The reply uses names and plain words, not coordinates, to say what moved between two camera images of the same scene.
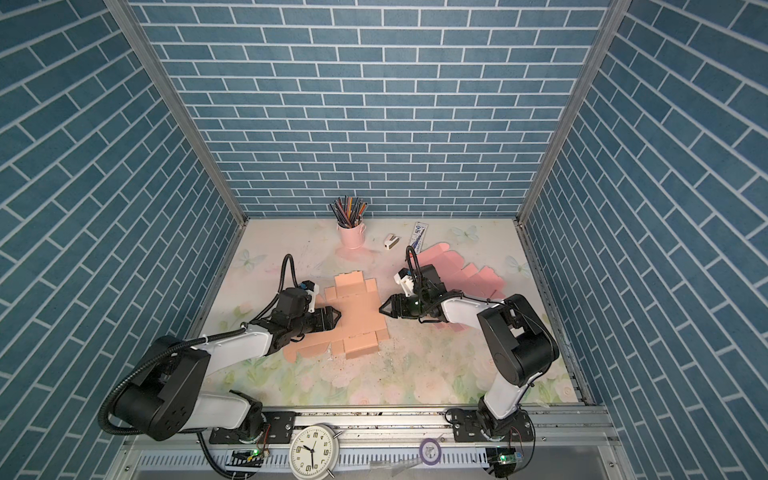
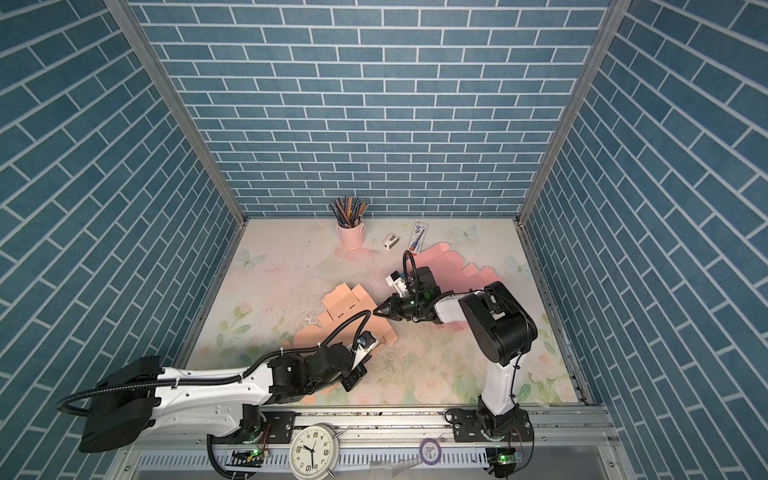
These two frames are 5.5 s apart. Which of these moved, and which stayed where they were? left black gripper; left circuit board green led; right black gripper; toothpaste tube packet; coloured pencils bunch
Moved: left black gripper
Stayed: toothpaste tube packet; left circuit board green led; coloured pencils bunch; right black gripper
